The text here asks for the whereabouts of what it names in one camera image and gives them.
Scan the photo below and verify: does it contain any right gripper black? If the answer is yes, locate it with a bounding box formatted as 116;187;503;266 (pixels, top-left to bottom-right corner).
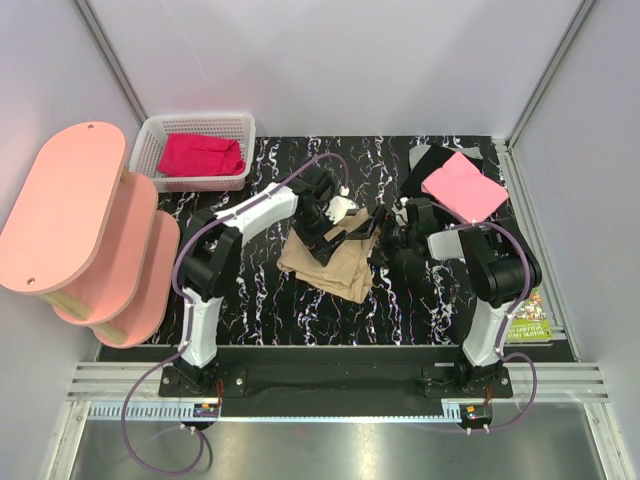
348;206;416;269

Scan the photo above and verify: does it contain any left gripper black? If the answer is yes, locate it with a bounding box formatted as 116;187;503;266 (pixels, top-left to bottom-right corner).
293;202;348;266

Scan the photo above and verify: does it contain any beige t shirt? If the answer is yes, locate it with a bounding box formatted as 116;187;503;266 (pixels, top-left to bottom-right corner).
276;228;379;304

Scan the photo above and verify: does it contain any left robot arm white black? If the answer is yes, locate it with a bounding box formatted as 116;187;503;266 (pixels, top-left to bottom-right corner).
172;167;385;396

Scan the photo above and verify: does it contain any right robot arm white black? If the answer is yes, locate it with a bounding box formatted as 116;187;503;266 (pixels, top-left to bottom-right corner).
366;197;542;397

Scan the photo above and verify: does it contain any pink folded t shirt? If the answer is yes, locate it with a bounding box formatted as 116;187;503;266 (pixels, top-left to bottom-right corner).
421;152;509;223

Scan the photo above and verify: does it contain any black folded t shirt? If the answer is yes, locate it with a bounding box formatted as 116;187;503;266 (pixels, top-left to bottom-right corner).
400;151;455;198

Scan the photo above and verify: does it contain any magenta t shirt in basket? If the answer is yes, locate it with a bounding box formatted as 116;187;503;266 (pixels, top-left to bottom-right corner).
156;133;246;177

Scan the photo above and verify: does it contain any white plastic basket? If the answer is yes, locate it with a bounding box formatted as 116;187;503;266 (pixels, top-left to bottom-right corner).
128;112;256;192

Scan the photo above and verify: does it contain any green treehouse book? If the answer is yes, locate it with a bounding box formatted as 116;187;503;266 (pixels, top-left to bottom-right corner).
506;287;552;344

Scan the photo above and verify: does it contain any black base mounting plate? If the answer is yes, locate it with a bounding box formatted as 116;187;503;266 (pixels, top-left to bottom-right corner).
97;343;516;419

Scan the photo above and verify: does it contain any pink tiered shelf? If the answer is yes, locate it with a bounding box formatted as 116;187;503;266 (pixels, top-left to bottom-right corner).
1;121;180;349

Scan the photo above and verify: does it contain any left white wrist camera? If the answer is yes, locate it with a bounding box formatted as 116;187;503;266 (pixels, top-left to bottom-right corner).
324;186;360;224

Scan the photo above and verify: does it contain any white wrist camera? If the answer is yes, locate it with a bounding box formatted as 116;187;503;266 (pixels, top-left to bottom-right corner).
391;197;408;227
324;186;360;224

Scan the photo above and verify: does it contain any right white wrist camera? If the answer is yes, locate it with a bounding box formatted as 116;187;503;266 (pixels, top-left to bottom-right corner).
391;197;408;227

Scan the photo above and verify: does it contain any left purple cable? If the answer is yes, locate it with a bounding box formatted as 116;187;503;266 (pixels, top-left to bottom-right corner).
122;152;351;474

